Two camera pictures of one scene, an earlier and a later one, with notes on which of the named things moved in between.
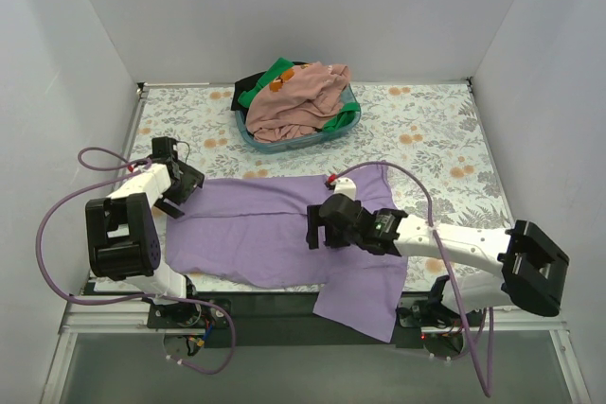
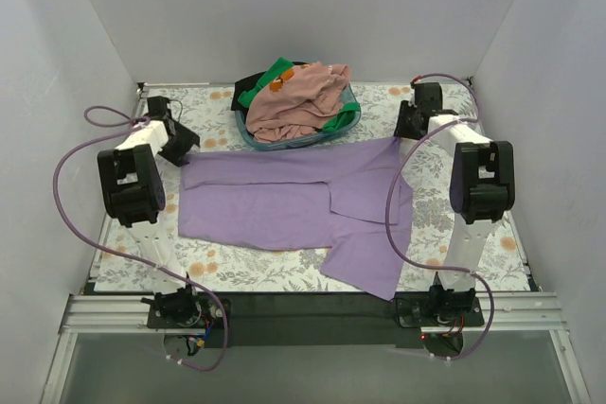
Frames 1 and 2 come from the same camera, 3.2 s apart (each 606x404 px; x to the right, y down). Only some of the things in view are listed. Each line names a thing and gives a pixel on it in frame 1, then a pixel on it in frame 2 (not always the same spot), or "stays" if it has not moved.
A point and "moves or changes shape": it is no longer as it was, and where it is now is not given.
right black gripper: [313, 226] -> [407, 121]
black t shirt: [244, 84] stays
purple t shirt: [254, 233] moves or changes shape
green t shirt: [280, 66] stays
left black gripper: [185, 184] -> [181, 142]
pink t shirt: [295, 103] stays
